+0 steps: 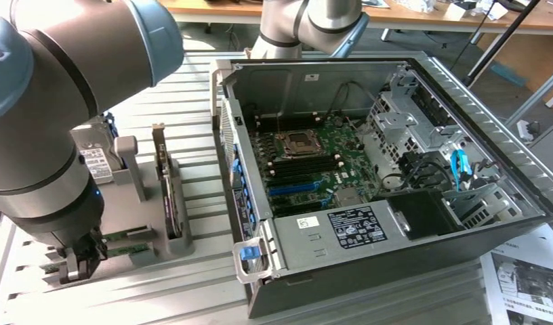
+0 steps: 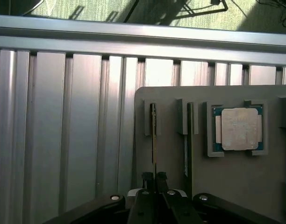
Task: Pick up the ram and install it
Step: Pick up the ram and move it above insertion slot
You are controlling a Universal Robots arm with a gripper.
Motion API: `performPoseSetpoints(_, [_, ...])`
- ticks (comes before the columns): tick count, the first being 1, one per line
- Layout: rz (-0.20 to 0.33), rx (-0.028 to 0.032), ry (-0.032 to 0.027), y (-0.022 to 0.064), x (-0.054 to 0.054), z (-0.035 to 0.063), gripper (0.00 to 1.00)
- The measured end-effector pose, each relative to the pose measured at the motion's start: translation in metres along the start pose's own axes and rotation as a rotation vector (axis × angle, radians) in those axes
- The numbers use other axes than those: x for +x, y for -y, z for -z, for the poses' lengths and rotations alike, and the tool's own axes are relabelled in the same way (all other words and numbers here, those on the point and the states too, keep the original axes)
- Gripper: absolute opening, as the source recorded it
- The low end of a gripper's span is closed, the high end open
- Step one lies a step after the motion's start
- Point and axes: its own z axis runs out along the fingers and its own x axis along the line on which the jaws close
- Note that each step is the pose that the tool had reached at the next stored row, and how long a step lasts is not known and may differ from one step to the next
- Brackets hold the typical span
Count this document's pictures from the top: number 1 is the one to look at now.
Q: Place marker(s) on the white power strip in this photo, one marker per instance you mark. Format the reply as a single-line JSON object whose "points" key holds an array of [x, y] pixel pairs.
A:
{"points": [[527, 130]]}

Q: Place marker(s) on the wooden desk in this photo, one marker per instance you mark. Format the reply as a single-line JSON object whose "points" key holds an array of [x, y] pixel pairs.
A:
{"points": [[439, 21]]}

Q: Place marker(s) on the blue card retainer clips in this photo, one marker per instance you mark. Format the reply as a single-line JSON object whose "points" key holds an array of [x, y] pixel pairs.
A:
{"points": [[245, 193]]}

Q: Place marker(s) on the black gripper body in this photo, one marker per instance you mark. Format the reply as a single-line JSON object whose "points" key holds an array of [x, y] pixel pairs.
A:
{"points": [[55, 227]]}

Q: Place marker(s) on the black expansion slot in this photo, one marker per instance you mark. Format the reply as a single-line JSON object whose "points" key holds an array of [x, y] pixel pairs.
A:
{"points": [[300, 210]]}

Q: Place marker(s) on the CPU socket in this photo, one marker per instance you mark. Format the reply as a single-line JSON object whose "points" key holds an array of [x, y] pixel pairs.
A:
{"points": [[300, 142]]}

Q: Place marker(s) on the blue expansion slot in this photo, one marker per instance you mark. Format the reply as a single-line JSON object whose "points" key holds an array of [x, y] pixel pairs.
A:
{"points": [[292, 189]]}

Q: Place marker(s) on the blue flat object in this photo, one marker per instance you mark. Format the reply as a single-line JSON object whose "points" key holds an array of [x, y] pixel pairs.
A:
{"points": [[510, 74]]}

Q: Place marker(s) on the silver hard disk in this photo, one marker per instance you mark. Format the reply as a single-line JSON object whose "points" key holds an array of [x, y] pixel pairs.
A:
{"points": [[95, 162]]}

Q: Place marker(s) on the black open PC case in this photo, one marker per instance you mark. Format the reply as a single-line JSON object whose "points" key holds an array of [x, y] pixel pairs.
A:
{"points": [[395, 287]]}

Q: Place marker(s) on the black plastic cover box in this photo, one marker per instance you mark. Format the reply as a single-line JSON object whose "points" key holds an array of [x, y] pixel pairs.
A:
{"points": [[422, 213]]}

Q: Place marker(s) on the green motherboard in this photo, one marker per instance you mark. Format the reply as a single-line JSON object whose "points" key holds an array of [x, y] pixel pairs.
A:
{"points": [[344, 162]]}

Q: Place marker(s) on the black graphics card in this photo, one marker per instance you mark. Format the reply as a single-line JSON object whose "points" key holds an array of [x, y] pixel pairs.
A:
{"points": [[170, 203]]}

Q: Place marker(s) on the silver metal disk bay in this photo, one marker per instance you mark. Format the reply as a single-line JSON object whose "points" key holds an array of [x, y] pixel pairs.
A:
{"points": [[408, 132]]}

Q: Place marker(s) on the black tripod pole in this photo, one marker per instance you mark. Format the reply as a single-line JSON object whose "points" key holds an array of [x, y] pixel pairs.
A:
{"points": [[498, 44]]}

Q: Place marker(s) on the small white box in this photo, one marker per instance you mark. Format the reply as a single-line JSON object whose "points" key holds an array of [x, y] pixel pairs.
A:
{"points": [[458, 11]]}

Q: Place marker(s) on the printed instruction paper sheet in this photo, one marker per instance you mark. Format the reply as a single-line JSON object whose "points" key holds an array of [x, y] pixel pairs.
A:
{"points": [[530, 287]]}

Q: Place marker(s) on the grey cabinet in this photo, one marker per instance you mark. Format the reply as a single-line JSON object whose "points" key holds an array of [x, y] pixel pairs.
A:
{"points": [[550, 142]]}

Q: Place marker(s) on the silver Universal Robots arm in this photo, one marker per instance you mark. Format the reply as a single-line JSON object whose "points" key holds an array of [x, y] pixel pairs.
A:
{"points": [[78, 67]]}

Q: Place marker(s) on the black RAM slot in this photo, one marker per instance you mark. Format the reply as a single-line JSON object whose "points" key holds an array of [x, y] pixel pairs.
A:
{"points": [[304, 159], [305, 170], [305, 166], [304, 162]]}

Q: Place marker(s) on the grey parts rack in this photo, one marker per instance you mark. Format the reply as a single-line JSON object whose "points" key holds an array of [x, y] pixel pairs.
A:
{"points": [[137, 189]]}

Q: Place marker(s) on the green RAM stick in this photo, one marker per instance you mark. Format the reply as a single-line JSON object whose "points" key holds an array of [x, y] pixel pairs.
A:
{"points": [[132, 250], [123, 236], [51, 268]]}

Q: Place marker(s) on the silver power supply unit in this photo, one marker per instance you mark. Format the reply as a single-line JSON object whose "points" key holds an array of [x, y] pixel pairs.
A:
{"points": [[304, 243]]}

